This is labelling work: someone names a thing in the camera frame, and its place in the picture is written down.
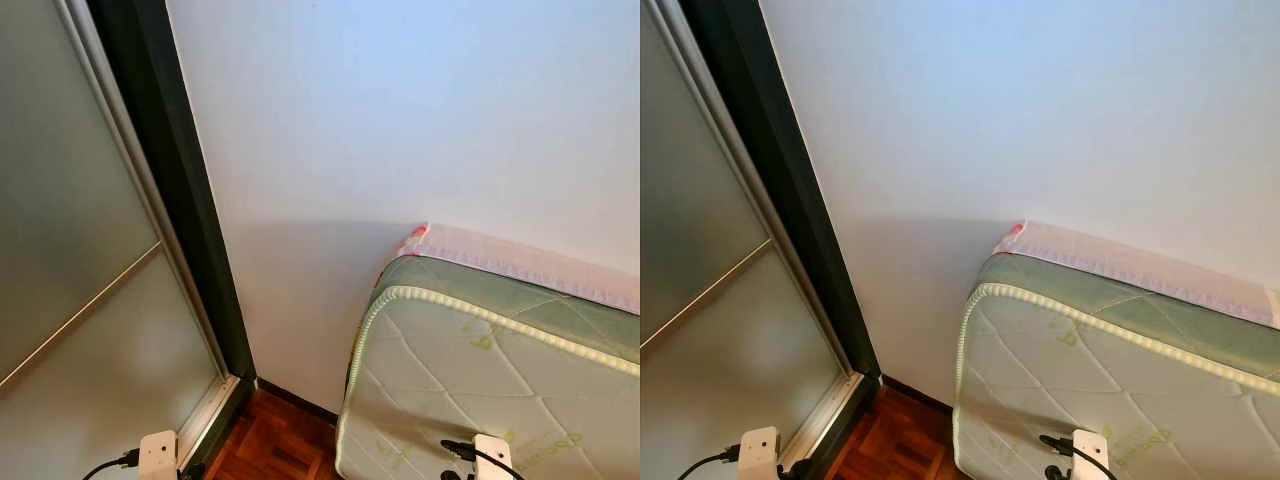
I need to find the dark wooden skirting board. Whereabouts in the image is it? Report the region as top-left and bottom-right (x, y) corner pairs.
(880, 375), (959, 416)
(255, 378), (341, 423)

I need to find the pink fabric covered mattress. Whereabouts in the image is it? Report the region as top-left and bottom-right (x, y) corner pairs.
(393, 222), (641, 314)
(992, 220), (1280, 329)

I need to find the frosted glass sliding door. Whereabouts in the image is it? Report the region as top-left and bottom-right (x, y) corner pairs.
(640, 0), (869, 480)
(0, 0), (241, 480)

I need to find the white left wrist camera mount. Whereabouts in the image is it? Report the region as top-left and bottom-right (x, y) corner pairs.
(138, 430), (179, 480)
(738, 427), (781, 480)

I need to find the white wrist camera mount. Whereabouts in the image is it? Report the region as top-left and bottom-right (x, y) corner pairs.
(138, 430), (179, 480)
(473, 433), (516, 480)
(738, 427), (781, 480)
(1072, 430), (1111, 480)

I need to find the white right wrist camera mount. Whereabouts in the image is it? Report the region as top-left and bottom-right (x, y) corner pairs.
(1072, 430), (1111, 480)
(473, 433), (516, 480)

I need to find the dark door frame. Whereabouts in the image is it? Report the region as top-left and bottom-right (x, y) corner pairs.
(85, 0), (259, 480)
(678, 0), (883, 480)

